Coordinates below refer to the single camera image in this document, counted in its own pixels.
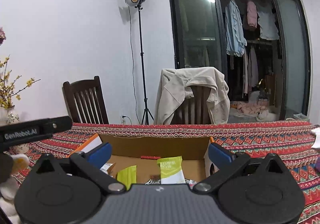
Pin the green white snack packet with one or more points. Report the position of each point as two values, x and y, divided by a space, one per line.
171 170

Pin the yellow flower branches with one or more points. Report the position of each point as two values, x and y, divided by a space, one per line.
9 92

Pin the beige jacket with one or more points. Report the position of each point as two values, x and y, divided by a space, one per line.
175 85

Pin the dark wooden chair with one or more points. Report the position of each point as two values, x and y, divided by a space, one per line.
85 102

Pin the black framed sliding door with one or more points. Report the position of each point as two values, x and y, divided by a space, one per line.
261 46

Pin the colourful patterned tablecloth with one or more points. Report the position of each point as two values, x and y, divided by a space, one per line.
292 141

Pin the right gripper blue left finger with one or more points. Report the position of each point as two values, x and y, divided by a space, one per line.
99 155

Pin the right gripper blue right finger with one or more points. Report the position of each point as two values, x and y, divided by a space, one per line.
220 156

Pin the pink hanging garment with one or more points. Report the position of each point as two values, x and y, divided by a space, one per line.
252 15

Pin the orange cardboard snack box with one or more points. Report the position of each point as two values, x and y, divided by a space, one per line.
141 152

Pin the studio light on stand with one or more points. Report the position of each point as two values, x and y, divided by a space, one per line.
137 4

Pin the purple packet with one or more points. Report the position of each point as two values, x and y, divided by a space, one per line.
317 165

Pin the light blue hanging shirt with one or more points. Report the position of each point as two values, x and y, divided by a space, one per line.
235 41

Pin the wooden chair with jacket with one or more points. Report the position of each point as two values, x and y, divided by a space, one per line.
194 110

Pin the white hanging garment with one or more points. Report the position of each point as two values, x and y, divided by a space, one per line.
267 23

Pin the white tissue paper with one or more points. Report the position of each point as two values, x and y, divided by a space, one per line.
316 133

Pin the pink bedding pile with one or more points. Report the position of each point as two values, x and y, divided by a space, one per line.
247 110

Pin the lime green snack packet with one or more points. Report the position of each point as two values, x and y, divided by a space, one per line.
128 176

